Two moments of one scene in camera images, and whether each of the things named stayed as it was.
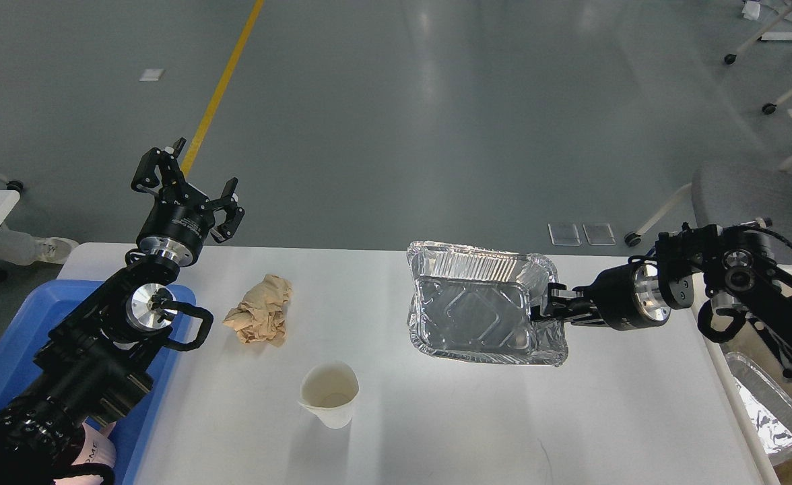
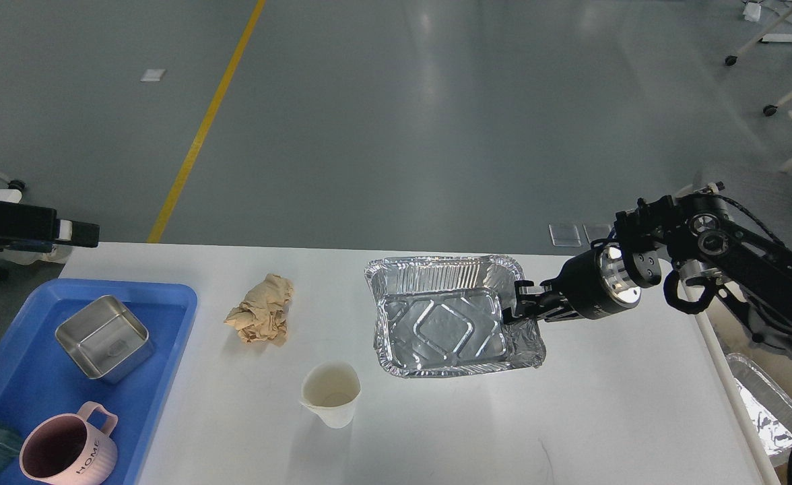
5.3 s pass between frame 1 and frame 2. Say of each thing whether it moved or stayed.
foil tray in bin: stayed
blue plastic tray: stayed
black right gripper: moved
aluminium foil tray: moved
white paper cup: stayed
